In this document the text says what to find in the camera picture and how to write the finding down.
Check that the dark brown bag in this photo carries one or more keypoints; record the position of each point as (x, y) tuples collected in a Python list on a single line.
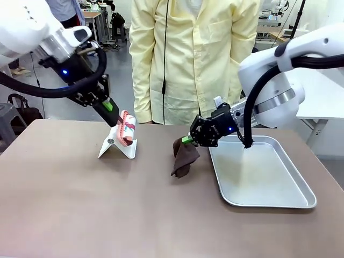
[(22, 111)]

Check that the wooden background table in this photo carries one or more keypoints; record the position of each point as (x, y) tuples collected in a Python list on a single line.
[(92, 16)]

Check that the person in blue shirt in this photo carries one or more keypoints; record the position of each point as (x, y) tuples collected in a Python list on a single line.
[(67, 10)]

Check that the grey stool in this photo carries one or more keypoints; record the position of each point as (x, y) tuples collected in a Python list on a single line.
[(5, 126)]

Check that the black stool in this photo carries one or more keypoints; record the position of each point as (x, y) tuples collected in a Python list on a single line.
[(118, 24)]

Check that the person in yellow coat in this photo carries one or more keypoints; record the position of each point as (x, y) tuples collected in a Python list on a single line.
[(193, 67)]

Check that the white lint roller stand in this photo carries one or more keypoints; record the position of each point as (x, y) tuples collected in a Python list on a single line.
[(115, 147)]

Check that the wooden background desk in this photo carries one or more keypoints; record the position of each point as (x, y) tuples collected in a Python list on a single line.
[(276, 36)]

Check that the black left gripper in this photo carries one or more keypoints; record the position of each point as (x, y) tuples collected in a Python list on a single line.
[(78, 72)]

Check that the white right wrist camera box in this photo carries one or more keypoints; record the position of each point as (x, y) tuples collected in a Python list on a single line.
[(218, 101)]

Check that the brown cleaning cloth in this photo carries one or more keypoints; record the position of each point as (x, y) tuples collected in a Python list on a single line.
[(185, 158)]

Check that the white background table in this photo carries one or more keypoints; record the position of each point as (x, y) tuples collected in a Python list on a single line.
[(322, 91)]

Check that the black tripod pole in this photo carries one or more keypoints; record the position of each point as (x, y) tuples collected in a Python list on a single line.
[(298, 16)]

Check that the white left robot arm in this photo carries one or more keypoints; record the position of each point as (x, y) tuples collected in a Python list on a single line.
[(21, 27)]

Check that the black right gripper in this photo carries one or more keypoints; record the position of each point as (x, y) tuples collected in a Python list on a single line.
[(225, 123)]

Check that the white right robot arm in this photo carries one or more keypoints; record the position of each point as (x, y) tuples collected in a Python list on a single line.
[(279, 88)]

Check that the silver metal tray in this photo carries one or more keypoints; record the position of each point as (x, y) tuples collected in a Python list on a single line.
[(268, 182)]

